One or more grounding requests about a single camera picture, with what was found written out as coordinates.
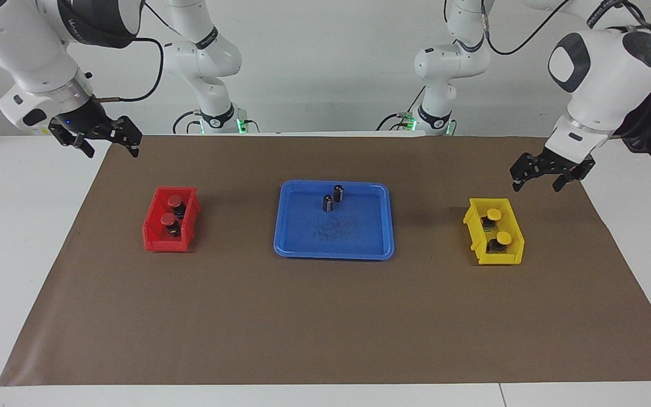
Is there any red plastic storage bin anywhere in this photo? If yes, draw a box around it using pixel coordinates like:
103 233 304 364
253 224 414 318
143 187 201 253

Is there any brown paper table mat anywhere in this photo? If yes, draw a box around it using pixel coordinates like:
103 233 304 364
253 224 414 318
0 135 651 387

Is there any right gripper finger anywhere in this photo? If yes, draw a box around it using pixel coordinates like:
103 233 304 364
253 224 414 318
99 116 143 158
49 116 96 159

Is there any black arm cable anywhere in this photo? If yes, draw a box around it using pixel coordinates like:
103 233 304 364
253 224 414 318
444 0 651 57
97 0 190 104

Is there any yellow plastic storage bin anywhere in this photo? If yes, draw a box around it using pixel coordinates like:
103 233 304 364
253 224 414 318
463 198 525 266

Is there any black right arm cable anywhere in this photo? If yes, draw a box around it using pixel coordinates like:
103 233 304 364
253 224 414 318
97 0 190 104

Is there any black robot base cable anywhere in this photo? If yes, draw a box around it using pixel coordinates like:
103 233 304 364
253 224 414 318
172 109 202 135
376 85 425 132

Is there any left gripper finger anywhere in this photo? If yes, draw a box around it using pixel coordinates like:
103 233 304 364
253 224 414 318
553 161 596 192
510 151 552 193

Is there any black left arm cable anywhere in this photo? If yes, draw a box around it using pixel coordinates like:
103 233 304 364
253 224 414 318
444 0 651 57

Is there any blue plastic tray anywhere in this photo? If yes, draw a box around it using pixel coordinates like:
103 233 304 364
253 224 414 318
274 180 395 261

